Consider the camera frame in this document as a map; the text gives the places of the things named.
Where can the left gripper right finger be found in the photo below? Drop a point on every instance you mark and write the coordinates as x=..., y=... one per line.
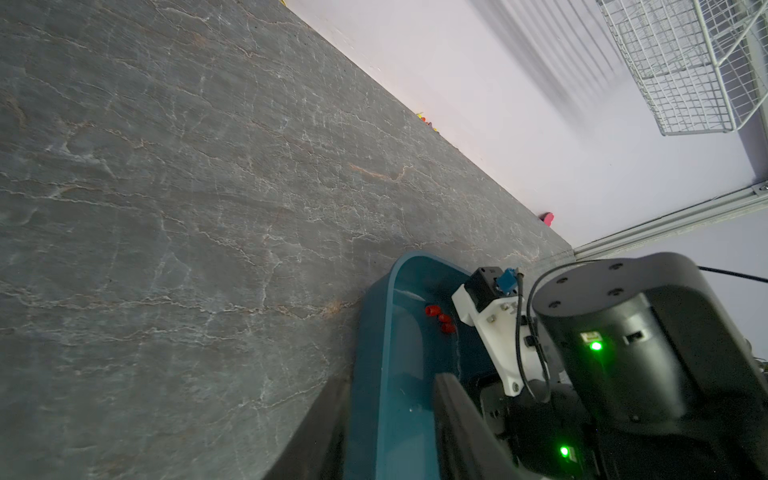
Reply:
x=466, y=448

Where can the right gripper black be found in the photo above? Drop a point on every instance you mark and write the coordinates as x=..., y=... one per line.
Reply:
x=555, y=440

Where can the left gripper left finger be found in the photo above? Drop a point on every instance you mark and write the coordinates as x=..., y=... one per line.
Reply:
x=317, y=450

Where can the teal plastic storage box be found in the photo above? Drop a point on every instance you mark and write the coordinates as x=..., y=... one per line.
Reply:
x=400, y=350

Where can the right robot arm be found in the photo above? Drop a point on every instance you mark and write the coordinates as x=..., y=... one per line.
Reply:
x=621, y=369

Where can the red sleeve in box rear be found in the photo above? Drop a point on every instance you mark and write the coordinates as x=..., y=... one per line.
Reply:
x=432, y=311

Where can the pink object at wall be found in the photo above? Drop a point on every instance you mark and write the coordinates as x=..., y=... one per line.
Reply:
x=547, y=218

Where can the white wire wall shelf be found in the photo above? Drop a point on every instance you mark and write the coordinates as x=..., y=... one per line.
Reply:
x=701, y=66

